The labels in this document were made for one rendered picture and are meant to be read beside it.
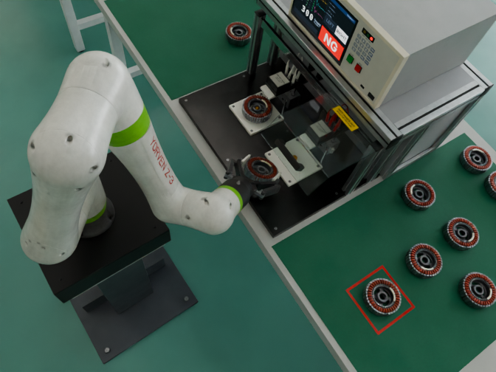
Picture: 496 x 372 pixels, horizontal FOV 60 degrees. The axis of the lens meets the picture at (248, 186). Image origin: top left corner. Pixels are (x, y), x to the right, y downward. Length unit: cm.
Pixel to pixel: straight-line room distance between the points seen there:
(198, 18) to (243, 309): 133
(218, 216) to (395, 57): 60
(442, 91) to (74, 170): 110
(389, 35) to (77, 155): 82
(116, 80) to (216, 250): 147
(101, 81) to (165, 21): 119
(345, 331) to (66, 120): 100
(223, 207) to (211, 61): 87
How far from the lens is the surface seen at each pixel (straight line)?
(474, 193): 179
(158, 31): 194
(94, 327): 213
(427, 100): 141
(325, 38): 138
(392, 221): 158
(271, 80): 156
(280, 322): 213
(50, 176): 76
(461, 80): 153
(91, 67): 84
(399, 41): 121
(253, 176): 139
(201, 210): 109
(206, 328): 209
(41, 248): 108
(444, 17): 135
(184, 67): 180
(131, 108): 88
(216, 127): 159
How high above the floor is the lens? 206
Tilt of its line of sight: 61 degrees down
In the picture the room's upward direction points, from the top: 13 degrees clockwise
